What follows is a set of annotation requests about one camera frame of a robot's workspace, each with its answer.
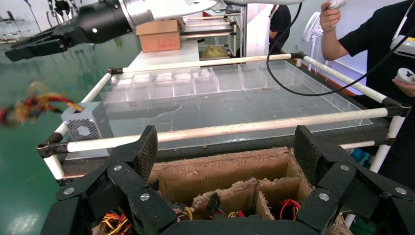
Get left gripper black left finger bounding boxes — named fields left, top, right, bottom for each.
left=56, top=125, right=178, bottom=235

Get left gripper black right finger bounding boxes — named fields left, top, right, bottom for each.
left=293, top=124, right=415, bottom=235

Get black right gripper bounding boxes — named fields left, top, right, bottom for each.
left=4, top=0, right=134, bottom=63

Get grey power supply coloured wires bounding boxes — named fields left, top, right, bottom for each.
left=174, top=193, right=248, bottom=222
left=268, top=198, right=303, bottom=222
left=101, top=211, right=134, bottom=235
left=0, top=81, right=115, bottom=160

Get white VR controller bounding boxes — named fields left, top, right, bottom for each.
left=393, top=67, right=415, bottom=86
left=327, top=0, right=348, bottom=10

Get operator right forearm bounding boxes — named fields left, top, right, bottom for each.
left=321, top=24, right=352, bottom=62

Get operator left hand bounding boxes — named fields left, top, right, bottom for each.
left=392, top=78, right=415, bottom=98

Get operator right hand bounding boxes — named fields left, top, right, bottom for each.
left=319, top=0, right=342, bottom=33

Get blue plastic object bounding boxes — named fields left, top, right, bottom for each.
left=350, top=147, right=373, bottom=168

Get brown cardboard divider box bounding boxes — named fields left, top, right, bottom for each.
left=92, top=146, right=354, bottom=235

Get brown cardboard carton red print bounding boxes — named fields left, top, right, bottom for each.
left=136, top=19, right=183, bottom=53

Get clear acrylic compartment tray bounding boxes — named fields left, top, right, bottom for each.
left=65, top=60, right=374, bottom=161

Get operator black t-shirt torso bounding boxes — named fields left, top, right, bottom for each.
left=337, top=0, right=415, bottom=190

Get white workbench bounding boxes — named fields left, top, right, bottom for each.
left=122, top=39, right=202, bottom=74

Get white VR headset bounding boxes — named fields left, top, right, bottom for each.
left=390, top=0, right=415, bottom=60

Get white standing fan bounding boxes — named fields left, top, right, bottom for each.
left=302, top=12, right=322, bottom=62

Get standing person black clothes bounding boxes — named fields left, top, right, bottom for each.
left=270, top=3, right=301, bottom=55

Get yellow crumpled material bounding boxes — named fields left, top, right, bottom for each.
left=200, top=45, right=230, bottom=60

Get pipe shelf rack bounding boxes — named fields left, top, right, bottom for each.
left=180, top=8, right=244, bottom=60

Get black camera cable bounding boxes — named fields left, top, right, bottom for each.
left=266, top=0, right=415, bottom=97

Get white pipe rack frame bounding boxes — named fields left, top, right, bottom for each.
left=36, top=51, right=413, bottom=228

